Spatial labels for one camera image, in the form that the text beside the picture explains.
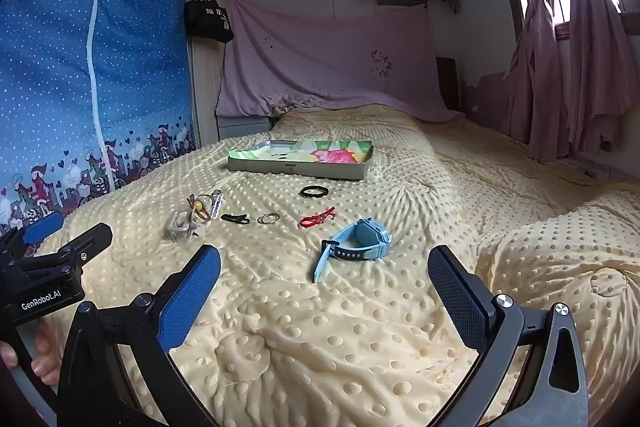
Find grey bedside drawer unit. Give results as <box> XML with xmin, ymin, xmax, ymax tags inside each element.
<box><xmin>215</xmin><ymin>114</ymin><xmax>274</xmax><ymax>141</ymax></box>

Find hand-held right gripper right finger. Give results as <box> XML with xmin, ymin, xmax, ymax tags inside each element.
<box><xmin>427</xmin><ymin>245</ymin><xmax>591</xmax><ymax>427</ymax></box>

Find silver square metal clasp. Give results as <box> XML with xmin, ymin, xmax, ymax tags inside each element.
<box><xmin>167</xmin><ymin>210</ymin><xmax>201</xmax><ymax>242</ymax></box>

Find black tote bag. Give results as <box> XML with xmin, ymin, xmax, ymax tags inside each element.
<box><xmin>183</xmin><ymin>0</ymin><xmax>235</xmax><ymax>44</ymax></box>

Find blue dotted fabric wardrobe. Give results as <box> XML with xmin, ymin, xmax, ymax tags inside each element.
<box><xmin>0</xmin><ymin>0</ymin><xmax>199</xmax><ymax>228</ymax></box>

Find key ring bundle with charms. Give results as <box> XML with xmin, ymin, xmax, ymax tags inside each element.
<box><xmin>186</xmin><ymin>189</ymin><xmax>224</xmax><ymax>224</ymax></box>

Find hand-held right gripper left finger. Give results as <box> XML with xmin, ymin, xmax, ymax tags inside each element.
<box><xmin>57</xmin><ymin>244</ymin><xmax>222</xmax><ymax>427</ymax></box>

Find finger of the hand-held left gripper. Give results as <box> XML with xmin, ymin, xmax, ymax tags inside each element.
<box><xmin>30</xmin><ymin>223</ymin><xmax>113</xmax><ymax>269</ymax></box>
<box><xmin>0</xmin><ymin>212</ymin><xmax>65</xmax><ymax>258</ymax></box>

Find light wooden cabinet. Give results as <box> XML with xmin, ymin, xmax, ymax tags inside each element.
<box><xmin>187</xmin><ymin>0</ymin><xmax>227</xmax><ymax>148</ymax></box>

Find pink hanging sheet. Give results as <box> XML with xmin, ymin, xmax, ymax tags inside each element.
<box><xmin>215</xmin><ymin>0</ymin><xmax>467</xmax><ymax>124</ymax></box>

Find person's left hand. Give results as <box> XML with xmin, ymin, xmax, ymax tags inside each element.
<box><xmin>0</xmin><ymin>321</ymin><xmax>62</xmax><ymax>389</ymax></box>

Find light blue smart watch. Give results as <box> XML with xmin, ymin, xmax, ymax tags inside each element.
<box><xmin>313</xmin><ymin>218</ymin><xmax>392</xmax><ymax>283</ymax></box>

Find colourful printed shallow box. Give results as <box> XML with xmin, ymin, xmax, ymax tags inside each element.
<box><xmin>228</xmin><ymin>139</ymin><xmax>375</xmax><ymax>182</ymax></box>

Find yellow dotted blanket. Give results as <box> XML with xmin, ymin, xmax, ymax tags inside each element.
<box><xmin>35</xmin><ymin>103</ymin><xmax>640</xmax><ymax>427</ymax></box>

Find red string bracelet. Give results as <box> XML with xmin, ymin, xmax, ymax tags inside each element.
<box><xmin>299</xmin><ymin>206</ymin><xmax>337</xmax><ymax>229</ymax></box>

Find pink curtain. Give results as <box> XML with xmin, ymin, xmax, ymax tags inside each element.
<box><xmin>475</xmin><ymin>0</ymin><xmax>632</xmax><ymax>164</ymax></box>

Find dark brown wooden board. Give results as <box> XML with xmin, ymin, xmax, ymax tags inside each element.
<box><xmin>435</xmin><ymin>56</ymin><xmax>464</xmax><ymax>112</ymax></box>

